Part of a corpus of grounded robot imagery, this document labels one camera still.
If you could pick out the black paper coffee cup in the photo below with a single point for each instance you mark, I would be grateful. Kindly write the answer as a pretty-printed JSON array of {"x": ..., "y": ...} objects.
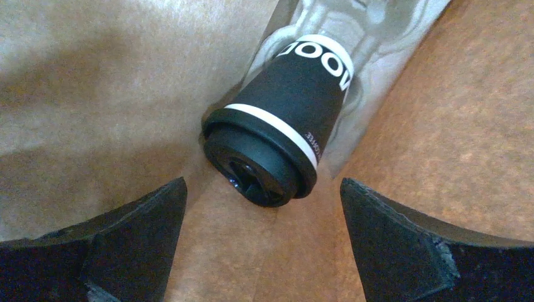
[{"x": 301, "y": 92}]

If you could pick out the single brown cup carrier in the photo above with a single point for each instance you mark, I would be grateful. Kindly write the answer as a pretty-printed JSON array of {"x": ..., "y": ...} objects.
[{"x": 379, "y": 36}]

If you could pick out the black plastic cup lid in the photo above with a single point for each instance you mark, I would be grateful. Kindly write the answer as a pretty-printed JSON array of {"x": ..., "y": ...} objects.
[{"x": 263, "y": 164}]

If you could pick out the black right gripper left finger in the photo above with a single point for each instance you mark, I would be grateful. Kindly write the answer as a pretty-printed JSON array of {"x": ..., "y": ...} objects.
[{"x": 125, "y": 254}]

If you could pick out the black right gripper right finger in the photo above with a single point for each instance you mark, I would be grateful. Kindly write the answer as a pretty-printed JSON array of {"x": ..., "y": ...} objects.
[{"x": 405, "y": 255}]

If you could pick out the brown paper takeout bag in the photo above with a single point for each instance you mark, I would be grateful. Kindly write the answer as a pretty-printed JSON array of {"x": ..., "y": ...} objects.
[{"x": 101, "y": 103}]

